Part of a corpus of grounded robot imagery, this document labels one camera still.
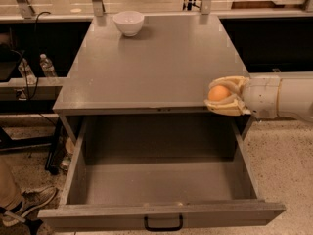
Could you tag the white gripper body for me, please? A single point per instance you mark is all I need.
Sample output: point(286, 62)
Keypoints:
point(261, 96)

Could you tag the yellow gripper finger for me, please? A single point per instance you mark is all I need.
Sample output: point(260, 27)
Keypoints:
point(234, 83)
point(231, 106)

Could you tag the orange fruit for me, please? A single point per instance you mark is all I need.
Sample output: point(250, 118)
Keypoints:
point(218, 93)

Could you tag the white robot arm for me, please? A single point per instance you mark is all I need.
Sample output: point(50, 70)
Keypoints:
point(295, 99)

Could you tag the grey open top drawer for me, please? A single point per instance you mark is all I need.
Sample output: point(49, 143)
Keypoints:
point(127, 166)

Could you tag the grey cabinet counter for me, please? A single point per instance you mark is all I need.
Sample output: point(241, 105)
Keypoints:
point(167, 65)

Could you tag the white ceramic bowl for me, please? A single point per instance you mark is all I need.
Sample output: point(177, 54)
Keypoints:
point(129, 23)

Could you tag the clear plastic water bottle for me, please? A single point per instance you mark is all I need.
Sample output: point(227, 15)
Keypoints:
point(47, 66)

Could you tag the tan trouser leg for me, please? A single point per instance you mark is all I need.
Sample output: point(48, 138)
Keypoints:
point(10, 192)

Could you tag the grey sneaker shoe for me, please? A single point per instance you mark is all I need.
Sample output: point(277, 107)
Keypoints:
point(23, 203)

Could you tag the black drawer handle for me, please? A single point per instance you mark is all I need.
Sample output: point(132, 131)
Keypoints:
point(162, 224)

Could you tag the left metal post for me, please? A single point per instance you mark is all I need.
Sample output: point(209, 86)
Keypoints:
point(26, 9)

